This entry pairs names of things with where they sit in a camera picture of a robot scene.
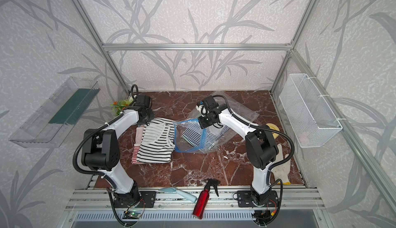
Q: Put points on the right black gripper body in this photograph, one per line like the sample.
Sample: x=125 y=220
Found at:
x=204 y=122

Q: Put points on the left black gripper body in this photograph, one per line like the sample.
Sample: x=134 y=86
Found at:
x=150 y=116

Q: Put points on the blue white striped top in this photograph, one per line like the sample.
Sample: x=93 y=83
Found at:
x=190 y=133

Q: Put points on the red white striped top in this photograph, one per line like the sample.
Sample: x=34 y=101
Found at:
x=137 y=144

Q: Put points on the clear vacuum bag blue zip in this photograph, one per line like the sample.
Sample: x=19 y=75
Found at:
x=235 y=105

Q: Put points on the black white striped top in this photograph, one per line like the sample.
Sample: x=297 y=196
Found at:
x=157 y=143

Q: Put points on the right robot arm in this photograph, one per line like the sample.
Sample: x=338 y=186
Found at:
x=260 y=145

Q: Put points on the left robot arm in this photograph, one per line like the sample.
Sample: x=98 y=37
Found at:
x=99 y=151

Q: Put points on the potted plant white pot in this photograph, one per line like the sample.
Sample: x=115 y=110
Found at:
x=119 y=106

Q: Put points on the yellow smiley sponge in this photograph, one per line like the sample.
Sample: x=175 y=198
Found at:
x=273 y=126

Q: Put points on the light blue brush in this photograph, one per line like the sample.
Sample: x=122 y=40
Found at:
x=182 y=193

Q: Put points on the red spray bottle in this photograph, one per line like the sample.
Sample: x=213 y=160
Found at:
x=203 y=198

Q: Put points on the white work glove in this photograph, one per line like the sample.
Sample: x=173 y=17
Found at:
x=281 y=171

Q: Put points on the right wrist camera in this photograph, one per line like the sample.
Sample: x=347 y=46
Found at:
x=201 y=108

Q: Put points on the clear plastic wall shelf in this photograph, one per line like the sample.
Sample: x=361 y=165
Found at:
x=49 y=126

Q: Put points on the white wire basket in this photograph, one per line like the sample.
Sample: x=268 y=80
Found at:
x=313 y=121

